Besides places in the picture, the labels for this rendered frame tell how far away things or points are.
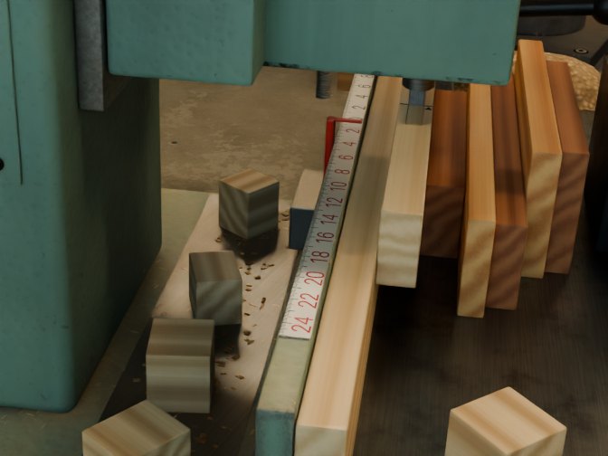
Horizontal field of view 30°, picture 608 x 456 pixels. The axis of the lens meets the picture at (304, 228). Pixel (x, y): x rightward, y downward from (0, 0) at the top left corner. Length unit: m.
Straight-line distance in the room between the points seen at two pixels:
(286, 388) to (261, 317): 0.34
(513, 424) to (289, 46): 0.26
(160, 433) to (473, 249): 0.19
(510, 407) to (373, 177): 0.19
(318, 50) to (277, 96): 2.86
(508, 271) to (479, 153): 0.08
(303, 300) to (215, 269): 0.28
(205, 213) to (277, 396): 0.50
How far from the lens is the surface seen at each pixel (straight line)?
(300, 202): 0.82
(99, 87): 0.62
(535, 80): 0.72
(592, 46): 1.36
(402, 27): 0.62
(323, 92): 0.72
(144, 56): 0.61
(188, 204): 0.93
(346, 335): 0.48
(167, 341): 0.68
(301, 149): 3.11
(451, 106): 0.75
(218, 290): 0.75
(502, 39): 0.62
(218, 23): 0.60
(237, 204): 0.87
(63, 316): 0.65
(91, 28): 0.61
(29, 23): 0.58
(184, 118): 3.30
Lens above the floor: 1.20
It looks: 27 degrees down
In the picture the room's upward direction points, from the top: 3 degrees clockwise
